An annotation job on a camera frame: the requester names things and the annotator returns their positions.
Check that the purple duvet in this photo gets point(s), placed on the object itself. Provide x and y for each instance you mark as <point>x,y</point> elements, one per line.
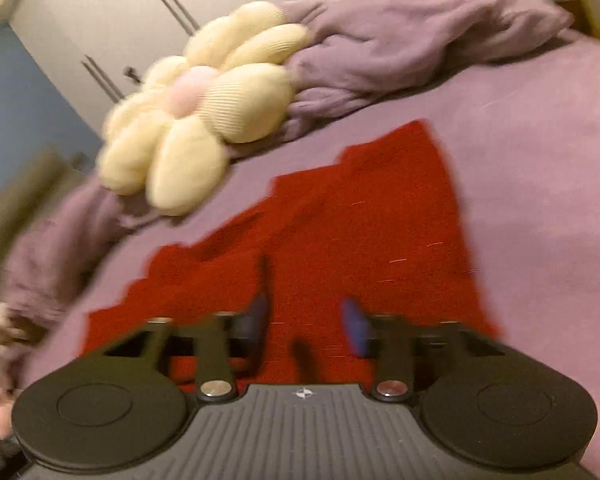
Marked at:
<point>380,45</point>

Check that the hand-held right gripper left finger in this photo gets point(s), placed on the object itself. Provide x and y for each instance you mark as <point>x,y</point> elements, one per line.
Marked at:
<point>258,314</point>

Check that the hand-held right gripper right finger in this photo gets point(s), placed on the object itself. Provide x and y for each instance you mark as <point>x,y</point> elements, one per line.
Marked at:
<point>354,325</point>

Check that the purple bed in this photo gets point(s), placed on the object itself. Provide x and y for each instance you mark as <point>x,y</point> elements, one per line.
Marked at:
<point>540,170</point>

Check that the white wardrobe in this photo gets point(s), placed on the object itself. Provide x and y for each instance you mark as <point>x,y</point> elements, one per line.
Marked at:
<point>130,15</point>

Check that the beige plush toy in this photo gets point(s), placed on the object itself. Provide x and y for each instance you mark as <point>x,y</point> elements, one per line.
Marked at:
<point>2,322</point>

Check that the grey-green sofa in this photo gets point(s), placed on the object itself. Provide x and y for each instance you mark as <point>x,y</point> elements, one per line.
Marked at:
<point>20,200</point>

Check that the red knitted sweater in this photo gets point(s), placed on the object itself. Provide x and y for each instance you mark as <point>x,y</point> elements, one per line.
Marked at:
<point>360,240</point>

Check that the cream flower-shaped pillow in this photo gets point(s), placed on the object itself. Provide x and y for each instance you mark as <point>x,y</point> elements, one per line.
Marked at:
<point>205,105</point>

